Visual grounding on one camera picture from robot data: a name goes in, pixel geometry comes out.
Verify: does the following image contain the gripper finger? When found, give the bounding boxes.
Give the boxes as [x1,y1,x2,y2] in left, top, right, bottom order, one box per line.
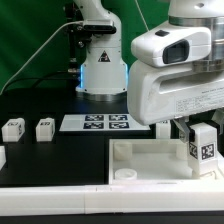
[212,109,224,134]

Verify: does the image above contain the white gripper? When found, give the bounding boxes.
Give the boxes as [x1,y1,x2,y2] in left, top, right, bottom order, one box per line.
[127,25,224,143]

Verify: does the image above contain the white square tabletop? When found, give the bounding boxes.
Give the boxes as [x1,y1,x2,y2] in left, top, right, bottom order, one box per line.
[109,139,224,185]

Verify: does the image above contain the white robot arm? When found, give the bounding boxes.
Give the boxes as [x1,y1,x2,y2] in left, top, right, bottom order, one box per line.
[73,0,224,142]

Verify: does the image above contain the white front obstacle rail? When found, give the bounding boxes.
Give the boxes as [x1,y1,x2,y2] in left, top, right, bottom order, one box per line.
[0,181,224,216]

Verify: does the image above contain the white obstacle rail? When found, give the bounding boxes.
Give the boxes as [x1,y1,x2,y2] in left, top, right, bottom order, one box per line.
[0,181,224,216]
[0,146,6,170]

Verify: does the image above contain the white marker base plate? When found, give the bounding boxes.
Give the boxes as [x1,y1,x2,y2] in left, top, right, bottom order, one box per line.
[60,114,149,132]

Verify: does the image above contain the black camera on stand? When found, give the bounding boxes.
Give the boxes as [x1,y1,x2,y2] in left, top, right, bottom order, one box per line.
[83,20,116,34]

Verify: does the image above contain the black cable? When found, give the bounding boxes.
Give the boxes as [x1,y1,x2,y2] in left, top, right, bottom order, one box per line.
[0,71,78,98]

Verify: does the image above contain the white cable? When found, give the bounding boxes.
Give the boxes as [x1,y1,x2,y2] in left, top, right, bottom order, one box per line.
[0,0,149,94]

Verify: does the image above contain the white left obstacle rail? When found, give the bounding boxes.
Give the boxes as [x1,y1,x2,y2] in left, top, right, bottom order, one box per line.
[0,146,6,170]

